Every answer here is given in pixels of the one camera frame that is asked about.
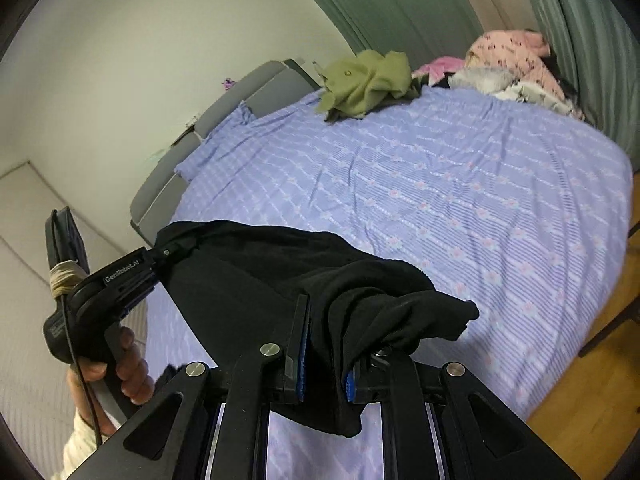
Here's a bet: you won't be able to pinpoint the small purple toy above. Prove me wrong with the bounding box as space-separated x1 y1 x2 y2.
222 78 235 91

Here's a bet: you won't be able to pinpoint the pink patterned garment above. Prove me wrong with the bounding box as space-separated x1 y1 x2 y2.
465 30 585 119

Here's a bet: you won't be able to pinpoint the black pants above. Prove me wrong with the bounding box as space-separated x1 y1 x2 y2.
154 220 480 438

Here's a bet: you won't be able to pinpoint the grey padded headboard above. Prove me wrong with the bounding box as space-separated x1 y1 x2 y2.
130 58 319 245

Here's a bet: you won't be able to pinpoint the person's left hand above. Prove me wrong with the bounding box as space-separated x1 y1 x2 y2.
66 327 154 437

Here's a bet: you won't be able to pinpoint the white louvered wardrobe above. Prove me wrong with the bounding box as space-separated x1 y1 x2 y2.
0 164 74 478

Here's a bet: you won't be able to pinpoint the purple floral bed cover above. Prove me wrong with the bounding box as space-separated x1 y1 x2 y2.
174 88 632 418

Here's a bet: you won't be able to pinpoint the magenta pink cloth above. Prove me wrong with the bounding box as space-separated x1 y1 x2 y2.
412 56 465 86

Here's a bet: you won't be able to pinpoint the olive green jacket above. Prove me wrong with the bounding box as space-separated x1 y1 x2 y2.
316 50 424 122

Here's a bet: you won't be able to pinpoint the black cable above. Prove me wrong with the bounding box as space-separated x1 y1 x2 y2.
46 209 106 446

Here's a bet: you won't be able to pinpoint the white sleeve forearm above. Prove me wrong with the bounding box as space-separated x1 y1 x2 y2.
52 411 96 480

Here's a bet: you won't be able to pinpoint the white grey garment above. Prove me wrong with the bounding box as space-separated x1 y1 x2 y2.
447 67 584 120

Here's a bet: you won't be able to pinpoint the green curtain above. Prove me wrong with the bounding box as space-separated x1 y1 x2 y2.
314 0 639 166

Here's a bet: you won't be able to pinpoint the purple floral pillow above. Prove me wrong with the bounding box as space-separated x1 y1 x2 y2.
175 101 257 182

